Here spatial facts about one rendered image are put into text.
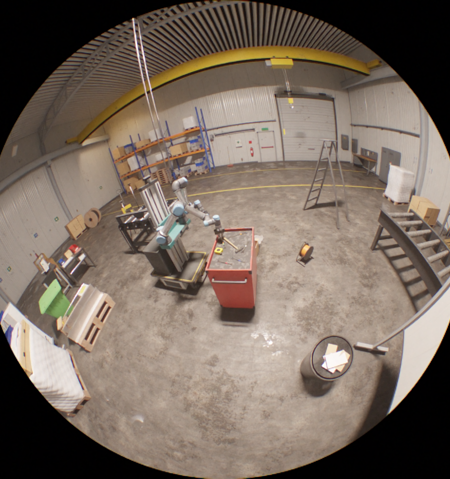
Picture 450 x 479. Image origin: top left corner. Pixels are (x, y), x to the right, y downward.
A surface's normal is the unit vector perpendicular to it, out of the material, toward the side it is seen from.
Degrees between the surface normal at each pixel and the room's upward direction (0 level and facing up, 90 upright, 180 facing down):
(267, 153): 90
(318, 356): 0
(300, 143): 90
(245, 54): 90
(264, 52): 90
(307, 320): 0
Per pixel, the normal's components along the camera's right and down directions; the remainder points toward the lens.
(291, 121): -0.17, 0.62
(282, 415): -0.19, -0.78
